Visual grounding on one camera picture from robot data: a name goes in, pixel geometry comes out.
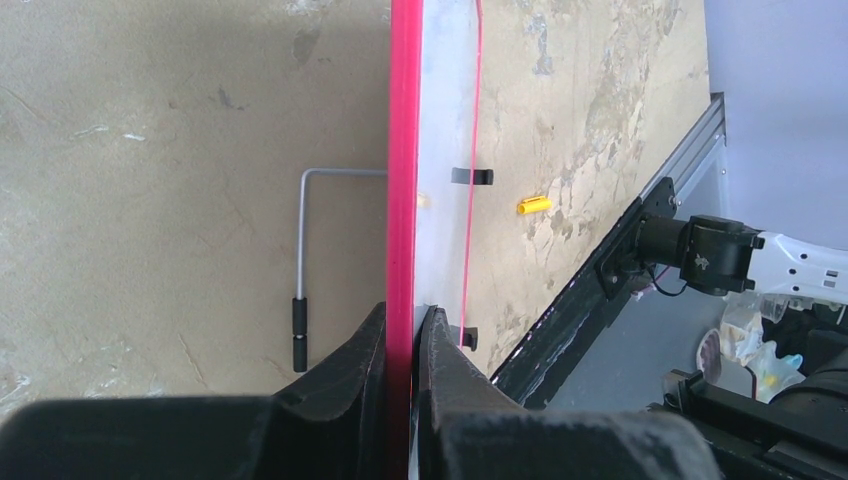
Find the aluminium frame rail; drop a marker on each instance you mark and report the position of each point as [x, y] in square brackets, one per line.
[694, 178]

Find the black whiteboard clip upper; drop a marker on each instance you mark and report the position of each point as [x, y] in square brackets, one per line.
[475, 177]

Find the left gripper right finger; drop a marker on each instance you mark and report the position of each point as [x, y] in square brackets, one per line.
[468, 429]

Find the yellow marker cap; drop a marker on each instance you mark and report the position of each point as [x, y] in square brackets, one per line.
[534, 205]

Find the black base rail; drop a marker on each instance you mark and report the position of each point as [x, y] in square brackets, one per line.
[590, 302]

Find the pink framed whiteboard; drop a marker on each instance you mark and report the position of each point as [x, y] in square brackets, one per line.
[434, 89]

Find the black whiteboard clip lower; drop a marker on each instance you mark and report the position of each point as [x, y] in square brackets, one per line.
[466, 337]

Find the whiteboard wire stand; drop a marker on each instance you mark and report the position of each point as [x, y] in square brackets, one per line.
[299, 301]

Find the black whiteboard clip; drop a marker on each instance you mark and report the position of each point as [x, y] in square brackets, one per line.
[475, 177]
[466, 337]

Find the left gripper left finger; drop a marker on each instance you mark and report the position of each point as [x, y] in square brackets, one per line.
[325, 425]

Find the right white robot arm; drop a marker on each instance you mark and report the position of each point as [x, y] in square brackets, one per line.
[716, 256]

